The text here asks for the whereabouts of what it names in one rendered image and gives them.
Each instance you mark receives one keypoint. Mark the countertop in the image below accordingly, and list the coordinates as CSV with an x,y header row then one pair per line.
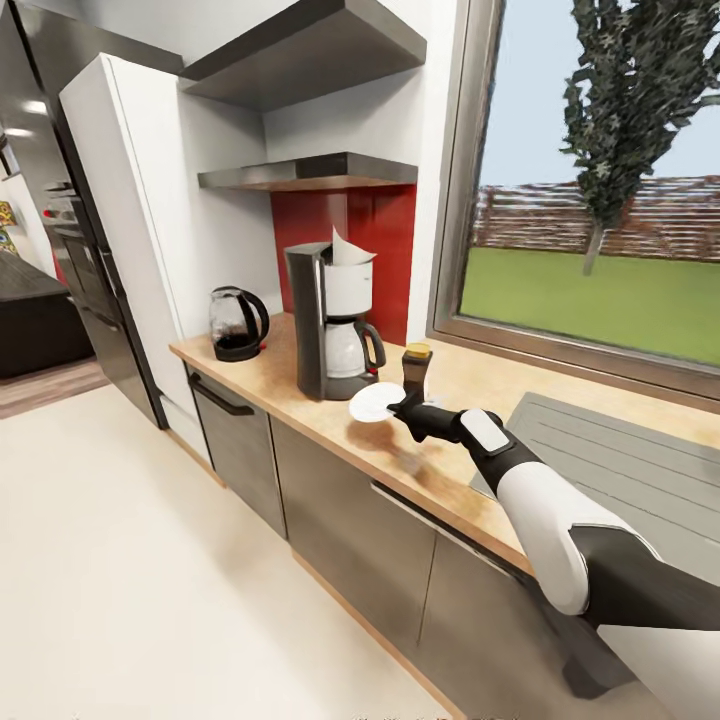
x,y
436,473

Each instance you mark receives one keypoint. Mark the saucer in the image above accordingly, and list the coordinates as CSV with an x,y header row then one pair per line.
x,y
370,403

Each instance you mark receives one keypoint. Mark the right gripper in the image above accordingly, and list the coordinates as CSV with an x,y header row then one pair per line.
x,y
416,415

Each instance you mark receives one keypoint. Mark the fridge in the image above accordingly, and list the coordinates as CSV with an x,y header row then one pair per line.
x,y
141,142

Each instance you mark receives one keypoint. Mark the electric kettle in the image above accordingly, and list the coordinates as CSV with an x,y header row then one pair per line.
x,y
235,329

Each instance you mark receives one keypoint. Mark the bottle of coffee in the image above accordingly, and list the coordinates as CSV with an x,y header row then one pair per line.
x,y
415,364

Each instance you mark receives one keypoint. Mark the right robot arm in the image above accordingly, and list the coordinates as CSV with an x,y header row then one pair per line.
x,y
661,621

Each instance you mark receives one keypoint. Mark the paper coffee filter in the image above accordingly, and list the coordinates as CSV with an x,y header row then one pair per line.
x,y
348,254

